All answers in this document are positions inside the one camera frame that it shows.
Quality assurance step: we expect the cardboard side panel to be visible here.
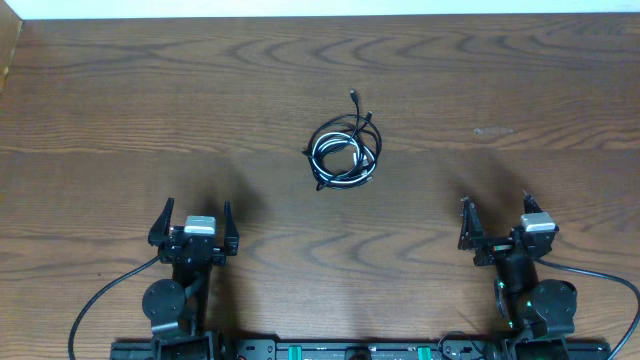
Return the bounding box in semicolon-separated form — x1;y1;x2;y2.
0;0;23;90

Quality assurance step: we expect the white usb cable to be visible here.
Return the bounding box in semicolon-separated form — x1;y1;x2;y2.
309;131;376;189

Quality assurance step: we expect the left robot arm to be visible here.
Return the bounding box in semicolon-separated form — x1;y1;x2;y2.
142;198;240;359

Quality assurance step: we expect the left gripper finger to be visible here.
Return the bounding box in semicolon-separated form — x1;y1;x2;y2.
148;197;174;246
224;201;239;256

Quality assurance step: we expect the thick black usb cable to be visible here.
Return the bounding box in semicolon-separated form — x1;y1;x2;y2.
301;110;384;192

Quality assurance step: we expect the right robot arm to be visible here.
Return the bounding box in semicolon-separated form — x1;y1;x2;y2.
458;194;577;359

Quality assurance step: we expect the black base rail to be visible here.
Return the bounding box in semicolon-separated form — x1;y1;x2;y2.
109;339;610;360

